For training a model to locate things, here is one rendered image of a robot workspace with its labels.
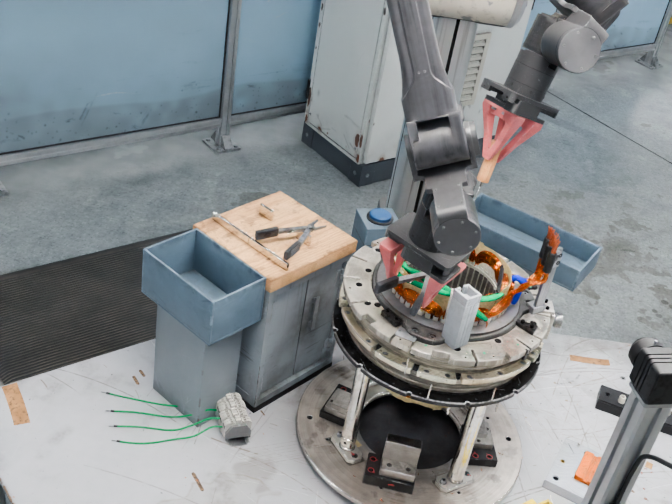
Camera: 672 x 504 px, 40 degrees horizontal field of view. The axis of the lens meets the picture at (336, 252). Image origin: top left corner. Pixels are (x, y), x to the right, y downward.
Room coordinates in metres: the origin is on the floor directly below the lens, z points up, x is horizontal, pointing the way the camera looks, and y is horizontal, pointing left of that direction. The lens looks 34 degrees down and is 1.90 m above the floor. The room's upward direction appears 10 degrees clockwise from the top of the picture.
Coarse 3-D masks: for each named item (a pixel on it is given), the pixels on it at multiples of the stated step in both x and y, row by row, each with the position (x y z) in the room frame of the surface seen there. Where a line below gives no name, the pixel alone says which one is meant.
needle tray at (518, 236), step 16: (480, 208) 1.53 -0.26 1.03; (496, 208) 1.52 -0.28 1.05; (512, 208) 1.50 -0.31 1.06; (480, 224) 1.42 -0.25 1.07; (496, 224) 1.50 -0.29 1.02; (512, 224) 1.50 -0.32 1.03; (528, 224) 1.48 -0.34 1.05; (544, 224) 1.47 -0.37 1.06; (496, 240) 1.40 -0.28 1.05; (512, 240) 1.39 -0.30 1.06; (528, 240) 1.46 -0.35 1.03; (560, 240) 1.45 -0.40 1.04; (576, 240) 1.44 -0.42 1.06; (512, 256) 1.38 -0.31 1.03; (528, 256) 1.37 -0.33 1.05; (576, 256) 1.43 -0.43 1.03; (592, 256) 1.38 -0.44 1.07; (528, 272) 1.38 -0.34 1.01; (560, 272) 1.34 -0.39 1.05; (576, 272) 1.33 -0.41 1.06
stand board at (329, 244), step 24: (240, 216) 1.30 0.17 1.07; (288, 216) 1.33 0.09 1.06; (312, 216) 1.35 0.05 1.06; (216, 240) 1.22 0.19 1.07; (240, 240) 1.23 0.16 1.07; (264, 240) 1.25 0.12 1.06; (288, 240) 1.26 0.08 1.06; (312, 240) 1.27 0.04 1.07; (336, 240) 1.28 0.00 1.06; (264, 264) 1.18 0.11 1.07; (312, 264) 1.21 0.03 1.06
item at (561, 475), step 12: (564, 444) 1.18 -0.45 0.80; (576, 444) 1.19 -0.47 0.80; (564, 456) 1.16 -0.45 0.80; (576, 456) 1.16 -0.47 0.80; (600, 456) 1.17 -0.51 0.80; (552, 468) 1.12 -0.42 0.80; (564, 468) 1.13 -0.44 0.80; (576, 468) 1.13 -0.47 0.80; (552, 480) 1.09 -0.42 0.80; (564, 480) 1.10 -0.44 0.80; (576, 480) 1.10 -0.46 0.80; (564, 492) 1.08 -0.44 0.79; (576, 492) 1.08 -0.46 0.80
